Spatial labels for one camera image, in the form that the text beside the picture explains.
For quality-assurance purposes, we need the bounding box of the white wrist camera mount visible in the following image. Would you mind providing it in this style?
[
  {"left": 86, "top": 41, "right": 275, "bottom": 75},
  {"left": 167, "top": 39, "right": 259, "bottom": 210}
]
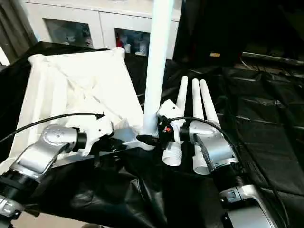
[
  {"left": 157, "top": 99, "right": 185, "bottom": 145},
  {"left": 80, "top": 114, "right": 115, "bottom": 157}
]

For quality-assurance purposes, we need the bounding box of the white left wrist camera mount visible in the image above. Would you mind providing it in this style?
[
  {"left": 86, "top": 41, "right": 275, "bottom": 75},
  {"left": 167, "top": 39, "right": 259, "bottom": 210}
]
[{"left": 80, "top": 114, "right": 115, "bottom": 157}]

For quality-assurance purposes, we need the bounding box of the white glass-door cabinet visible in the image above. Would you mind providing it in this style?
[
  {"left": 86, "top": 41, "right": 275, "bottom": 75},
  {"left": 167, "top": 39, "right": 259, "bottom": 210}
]
[{"left": 25, "top": 0, "right": 181, "bottom": 60}]

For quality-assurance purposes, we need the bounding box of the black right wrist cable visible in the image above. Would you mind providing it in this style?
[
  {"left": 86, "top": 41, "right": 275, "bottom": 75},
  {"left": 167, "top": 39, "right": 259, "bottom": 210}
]
[{"left": 163, "top": 116, "right": 291, "bottom": 228}]

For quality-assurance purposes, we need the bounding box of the black plastic mat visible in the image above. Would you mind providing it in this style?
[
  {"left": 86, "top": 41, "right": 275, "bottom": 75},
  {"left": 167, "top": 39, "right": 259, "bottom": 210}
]
[{"left": 0, "top": 41, "right": 304, "bottom": 228}]

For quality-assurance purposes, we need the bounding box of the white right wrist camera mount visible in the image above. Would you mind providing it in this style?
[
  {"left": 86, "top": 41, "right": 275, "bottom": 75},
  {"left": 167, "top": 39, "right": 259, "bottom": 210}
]
[{"left": 157, "top": 99, "right": 185, "bottom": 145}]

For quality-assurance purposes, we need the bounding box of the white plastic table leg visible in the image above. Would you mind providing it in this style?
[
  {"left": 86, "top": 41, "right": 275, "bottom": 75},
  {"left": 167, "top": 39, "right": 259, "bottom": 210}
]
[
  {"left": 191, "top": 78, "right": 212, "bottom": 176},
  {"left": 162, "top": 76, "right": 190, "bottom": 167},
  {"left": 199, "top": 79, "right": 221, "bottom": 129},
  {"left": 142, "top": 0, "right": 176, "bottom": 143}
]

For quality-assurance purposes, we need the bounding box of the white plastic table top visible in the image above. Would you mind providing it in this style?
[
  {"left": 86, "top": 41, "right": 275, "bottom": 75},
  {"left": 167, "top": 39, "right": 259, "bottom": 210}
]
[{"left": 0, "top": 47, "right": 159, "bottom": 176}]

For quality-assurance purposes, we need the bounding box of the grey curtain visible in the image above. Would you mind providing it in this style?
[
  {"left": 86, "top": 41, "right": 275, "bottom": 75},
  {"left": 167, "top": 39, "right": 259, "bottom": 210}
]
[{"left": 0, "top": 0, "right": 37, "bottom": 65}]

